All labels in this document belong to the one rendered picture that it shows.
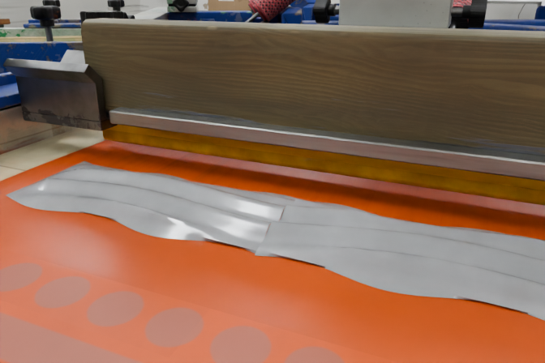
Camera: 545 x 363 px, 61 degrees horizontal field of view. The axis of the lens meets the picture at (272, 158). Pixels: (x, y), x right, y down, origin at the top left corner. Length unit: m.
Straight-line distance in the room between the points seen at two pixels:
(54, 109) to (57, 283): 0.20
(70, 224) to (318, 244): 0.14
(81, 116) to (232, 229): 0.19
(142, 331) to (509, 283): 0.16
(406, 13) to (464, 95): 0.29
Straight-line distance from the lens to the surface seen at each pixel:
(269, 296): 0.21
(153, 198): 0.29
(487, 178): 0.31
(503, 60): 0.28
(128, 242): 0.26
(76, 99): 0.39
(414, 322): 0.21
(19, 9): 5.06
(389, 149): 0.28
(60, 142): 0.45
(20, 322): 0.22
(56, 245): 0.27
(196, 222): 0.26
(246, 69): 0.31
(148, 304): 0.21
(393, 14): 0.57
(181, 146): 0.37
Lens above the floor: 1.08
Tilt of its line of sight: 20 degrees down
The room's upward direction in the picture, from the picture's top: straight up
